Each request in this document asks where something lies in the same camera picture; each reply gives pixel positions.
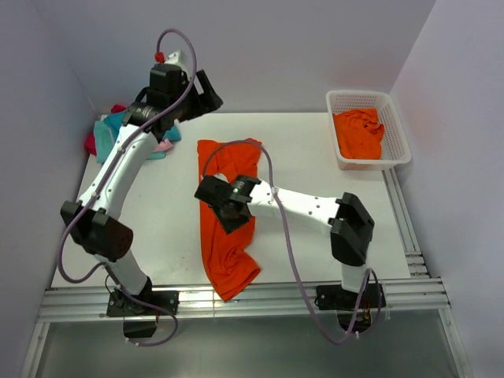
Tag red folded t-shirt bottom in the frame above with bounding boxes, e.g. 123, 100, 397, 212
84, 104, 126, 157

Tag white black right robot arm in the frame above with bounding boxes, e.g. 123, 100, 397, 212
195, 175, 383, 309

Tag orange t-shirt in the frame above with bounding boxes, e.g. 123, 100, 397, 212
332, 108, 385, 160
197, 139, 261, 302

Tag teal folded t-shirt top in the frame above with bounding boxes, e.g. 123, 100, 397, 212
102, 111, 182, 142

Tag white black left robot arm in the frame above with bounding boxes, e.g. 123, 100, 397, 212
60, 63, 223, 314

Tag white plastic laundry basket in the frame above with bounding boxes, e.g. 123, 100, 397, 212
326, 90, 411, 170

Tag orange t-shirt in basket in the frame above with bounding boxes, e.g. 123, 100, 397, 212
332, 108, 385, 160

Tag aluminium front rail frame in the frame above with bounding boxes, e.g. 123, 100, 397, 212
20, 278, 474, 377

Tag mint green folded t-shirt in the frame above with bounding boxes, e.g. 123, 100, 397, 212
93, 120, 167, 164

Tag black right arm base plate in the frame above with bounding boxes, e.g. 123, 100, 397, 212
314, 283, 387, 333

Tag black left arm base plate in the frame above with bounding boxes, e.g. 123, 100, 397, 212
106, 289, 179, 341

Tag pink folded t-shirt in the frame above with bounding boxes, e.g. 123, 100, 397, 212
154, 139, 173, 153

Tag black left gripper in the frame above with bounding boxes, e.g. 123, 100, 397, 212
170, 70, 223, 123

